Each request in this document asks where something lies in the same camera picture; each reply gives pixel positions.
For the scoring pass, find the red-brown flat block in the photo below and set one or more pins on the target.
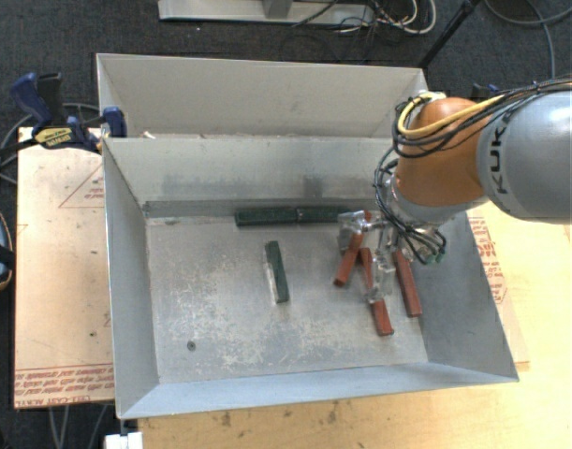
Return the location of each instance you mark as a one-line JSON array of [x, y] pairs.
[[408, 288], [346, 269], [381, 318]]

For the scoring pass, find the grey metal bin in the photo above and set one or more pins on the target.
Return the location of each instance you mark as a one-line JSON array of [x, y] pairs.
[[220, 335]]

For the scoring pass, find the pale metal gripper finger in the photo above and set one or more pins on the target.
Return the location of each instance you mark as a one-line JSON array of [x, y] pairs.
[[383, 274], [347, 232]]

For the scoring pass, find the brown cardboard board red print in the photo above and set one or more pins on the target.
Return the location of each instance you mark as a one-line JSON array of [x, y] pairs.
[[61, 274]]

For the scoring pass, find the dark green flat block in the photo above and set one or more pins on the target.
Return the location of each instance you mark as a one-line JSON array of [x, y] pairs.
[[320, 214], [278, 274], [266, 216]]

